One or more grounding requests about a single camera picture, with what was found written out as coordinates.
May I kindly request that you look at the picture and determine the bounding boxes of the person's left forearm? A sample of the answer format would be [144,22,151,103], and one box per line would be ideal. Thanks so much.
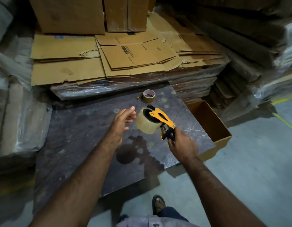
[28,137,123,227]

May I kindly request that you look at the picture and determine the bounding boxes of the person's right forearm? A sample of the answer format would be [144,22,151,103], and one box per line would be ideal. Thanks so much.
[181,155,267,227]

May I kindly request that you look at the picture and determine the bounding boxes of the large upright cardboard box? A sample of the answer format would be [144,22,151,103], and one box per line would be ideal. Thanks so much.
[28,0,106,35]

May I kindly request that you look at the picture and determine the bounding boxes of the flattened printed cardboard box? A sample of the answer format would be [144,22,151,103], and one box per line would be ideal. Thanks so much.
[98,41,177,70]

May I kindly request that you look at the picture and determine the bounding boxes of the person's sandal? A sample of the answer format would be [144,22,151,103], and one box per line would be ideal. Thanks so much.
[152,195,166,215]

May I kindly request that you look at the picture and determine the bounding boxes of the plastic-wrapped stack of flattened cardboard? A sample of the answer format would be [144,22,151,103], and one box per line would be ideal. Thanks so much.
[50,12,232,104]

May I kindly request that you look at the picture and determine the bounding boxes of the narrow upright cardboard box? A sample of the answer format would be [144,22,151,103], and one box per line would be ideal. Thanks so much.
[103,0,150,33]

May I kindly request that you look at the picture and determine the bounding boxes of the open cardboard box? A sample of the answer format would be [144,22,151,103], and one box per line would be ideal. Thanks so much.
[186,100,232,162]

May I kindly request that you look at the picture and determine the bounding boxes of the person's right hand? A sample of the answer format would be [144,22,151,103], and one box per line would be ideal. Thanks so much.
[168,127,200,165]

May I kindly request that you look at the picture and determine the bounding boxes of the person's left hand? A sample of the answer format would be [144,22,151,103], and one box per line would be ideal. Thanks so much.
[108,106,137,146]

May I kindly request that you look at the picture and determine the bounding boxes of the flattened cardboard with torn edge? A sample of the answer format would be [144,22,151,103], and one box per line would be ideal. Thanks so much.
[30,34,100,61]

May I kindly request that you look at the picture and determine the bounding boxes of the person's grey shirt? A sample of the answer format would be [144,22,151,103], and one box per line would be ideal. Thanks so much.
[116,215,199,227]

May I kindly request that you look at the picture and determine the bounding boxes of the dark wrapped cardboard stack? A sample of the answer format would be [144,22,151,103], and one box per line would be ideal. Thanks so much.
[158,0,292,122]

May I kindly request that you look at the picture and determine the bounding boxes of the clear packing tape roll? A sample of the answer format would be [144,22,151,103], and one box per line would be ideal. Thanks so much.
[136,107,163,135]

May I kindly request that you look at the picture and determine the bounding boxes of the plastic-wrapped bundle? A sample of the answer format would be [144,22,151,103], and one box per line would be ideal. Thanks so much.
[0,0,53,173]

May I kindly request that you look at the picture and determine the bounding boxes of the yellow black tape dispenser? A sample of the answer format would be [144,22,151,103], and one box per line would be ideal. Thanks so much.
[147,104,177,141]

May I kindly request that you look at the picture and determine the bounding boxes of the flattened stained cardboard sheet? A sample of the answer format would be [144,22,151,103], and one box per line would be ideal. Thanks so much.
[31,57,106,86]

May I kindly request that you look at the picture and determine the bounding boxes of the person's dark trousers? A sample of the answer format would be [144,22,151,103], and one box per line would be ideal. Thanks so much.
[157,207,190,223]

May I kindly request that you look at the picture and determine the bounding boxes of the brown tape roll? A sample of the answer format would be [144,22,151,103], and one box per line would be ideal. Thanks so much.
[137,89,156,103]

